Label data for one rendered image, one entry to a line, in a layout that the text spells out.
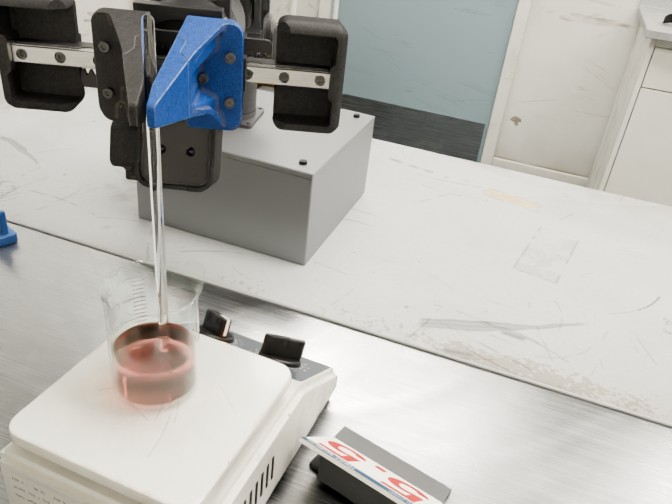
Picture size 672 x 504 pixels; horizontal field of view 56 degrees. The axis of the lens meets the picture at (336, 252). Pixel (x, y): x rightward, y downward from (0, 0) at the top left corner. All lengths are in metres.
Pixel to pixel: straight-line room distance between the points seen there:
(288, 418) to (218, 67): 0.21
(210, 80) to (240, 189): 0.32
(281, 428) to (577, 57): 2.95
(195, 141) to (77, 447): 0.19
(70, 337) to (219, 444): 0.25
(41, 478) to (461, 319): 0.40
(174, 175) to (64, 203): 0.40
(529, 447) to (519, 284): 0.23
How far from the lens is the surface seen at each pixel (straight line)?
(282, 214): 0.65
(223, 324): 0.47
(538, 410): 0.56
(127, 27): 0.34
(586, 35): 3.23
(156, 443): 0.36
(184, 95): 0.32
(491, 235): 0.79
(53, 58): 0.39
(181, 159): 0.41
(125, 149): 0.42
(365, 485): 0.43
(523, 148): 3.37
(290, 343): 0.47
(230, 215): 0.68
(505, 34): 3.23
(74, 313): 0.61
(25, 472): 0.40
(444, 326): 0.61
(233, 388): 0.39
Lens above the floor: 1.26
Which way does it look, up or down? 31 degrees down
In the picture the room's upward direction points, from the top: 7 degrees clockwise
